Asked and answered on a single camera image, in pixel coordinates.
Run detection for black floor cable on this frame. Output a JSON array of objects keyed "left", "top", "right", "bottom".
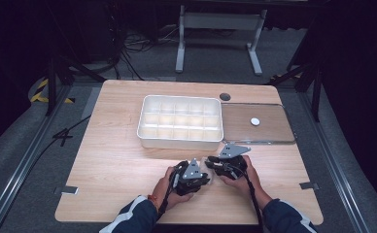
[{"left": 34, "top": 115, "right": 92, "bottom": 163}]

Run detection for yellow black hazard tape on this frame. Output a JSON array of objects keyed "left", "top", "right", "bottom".
[{"left": 29, "top": 78, "right": 76, "bottom": 105}]

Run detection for white metal desk frame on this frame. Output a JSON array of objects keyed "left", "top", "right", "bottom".
[{"left": 175, "top": 4, "right": 269, "bottom": 78}]

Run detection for black metal stand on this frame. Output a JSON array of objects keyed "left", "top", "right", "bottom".
[
  {"left": 45, "top": 52, "right": 107, "bottom": 117},
  {"left": 266, "top": 59, "right": 325, "bottom": 123}
]

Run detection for person's left hand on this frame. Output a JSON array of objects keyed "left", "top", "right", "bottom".
[{"left": 151, "top": 166, "right": 194, "bottom": 212}]

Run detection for bundle of black floor cables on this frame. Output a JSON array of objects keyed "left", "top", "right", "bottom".
[{"left": 110, "top": 6, "right": 182, "bottom": 81}]

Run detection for aluminium floor rail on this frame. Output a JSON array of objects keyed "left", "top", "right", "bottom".
[
  {"left": 0, "top": 84, "right": 74, "bottom": 233},
  {"left": 296, "top": 91, "right": 370, "bottom": 233}
]

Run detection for person's right hand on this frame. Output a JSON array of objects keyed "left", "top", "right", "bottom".
[{"left": 220, "top": 154, "right": 272, "bottom": 210}]

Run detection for left hand-held gripper cable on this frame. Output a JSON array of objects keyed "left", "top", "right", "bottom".
[{"left": 156, "top": 163, "right": 182, "bottom": 221}]

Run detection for hand-held gripper cable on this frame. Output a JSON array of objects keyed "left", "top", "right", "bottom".
[
  {"left": 156, "top": 163, "right": 182, "bottom": 221},
  {"left": 223, "top": 161, "right": 266, "bottom": 233}
]

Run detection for right hand-held gripper cable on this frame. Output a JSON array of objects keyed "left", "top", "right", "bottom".
[{"left": 223, "top": 161, "right": 266, "bottom": 233}]

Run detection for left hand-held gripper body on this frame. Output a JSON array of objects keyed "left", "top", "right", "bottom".
[{"left": 171, "top": 157, "right": 211, "bottom": 197}]

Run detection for clear plastic box lid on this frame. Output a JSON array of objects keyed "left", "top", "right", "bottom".
[{"left": 220, "top": 102, "right": 297, "bottom": 146}]

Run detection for white compartment storage box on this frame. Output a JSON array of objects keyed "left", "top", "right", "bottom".
[{"left": 136, "top": 94, "right": 224, "bottom": 151}]

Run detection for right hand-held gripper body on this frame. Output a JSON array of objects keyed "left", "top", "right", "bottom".
[{"left": 213, "top": 143, "right": 252, "bottom": 181}]

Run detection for red wrist bracelet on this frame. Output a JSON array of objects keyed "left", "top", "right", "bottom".
[{"left": 147, "top": 193, "right": 160, "bottom": 213}]

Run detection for grey tape piece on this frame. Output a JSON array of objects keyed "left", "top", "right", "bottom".
[
  {"left": 299, "top": 181, "right": 321, "bottom": 191},
  {"left": 53, "top": 184, "right": 80, "bottom": 196}
]

